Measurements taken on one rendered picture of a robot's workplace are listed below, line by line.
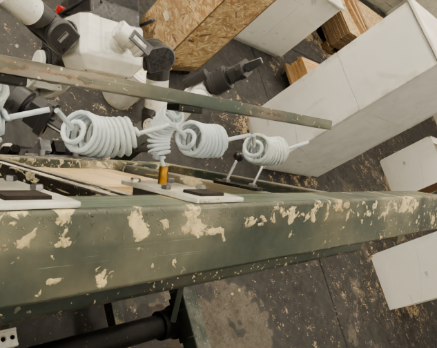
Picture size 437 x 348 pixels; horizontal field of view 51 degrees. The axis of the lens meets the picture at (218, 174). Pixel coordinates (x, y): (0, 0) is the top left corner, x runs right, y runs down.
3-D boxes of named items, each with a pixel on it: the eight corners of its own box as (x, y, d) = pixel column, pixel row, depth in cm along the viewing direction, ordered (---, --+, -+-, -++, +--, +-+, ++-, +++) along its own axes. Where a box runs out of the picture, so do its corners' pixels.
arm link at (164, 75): (141, 73, 186) (143, 39, 180) (163, 74, 190) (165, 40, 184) (149, 81, 176) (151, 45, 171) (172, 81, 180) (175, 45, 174)
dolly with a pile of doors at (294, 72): (306, 80, 579) (326, 66, 560) (319, 115, 560) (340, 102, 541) (275, 68, 537) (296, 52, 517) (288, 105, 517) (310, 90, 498)
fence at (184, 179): (134, 174, 202) (134, 165, 201) (323, 216, 136) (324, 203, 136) (124, 174, 198) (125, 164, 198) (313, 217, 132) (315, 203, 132)
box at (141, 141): (146, 132, 237) (167, 115, 226) (152, 153, 233) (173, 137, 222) (127, 130, 228) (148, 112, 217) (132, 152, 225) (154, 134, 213)
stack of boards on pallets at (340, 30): (380, 45, 866) (401, 30, 838) (400, 90, 827) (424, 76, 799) (302, -4, 697) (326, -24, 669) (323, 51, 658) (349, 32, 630)
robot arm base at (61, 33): (12, 25, 147) (28, -6, 144) (42, 38, 158) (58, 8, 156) (40, 49, 142) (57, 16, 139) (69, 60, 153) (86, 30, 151)
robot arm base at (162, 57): (130, 63, 184) (134, 34, 180) (161, 68, 190) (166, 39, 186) (140, 73, 172) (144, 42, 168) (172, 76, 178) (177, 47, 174)
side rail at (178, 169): (176, 188, 220) (178, 165, 219) (404, 241, 144) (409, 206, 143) (166, 188, 216) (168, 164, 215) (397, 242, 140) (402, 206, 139)
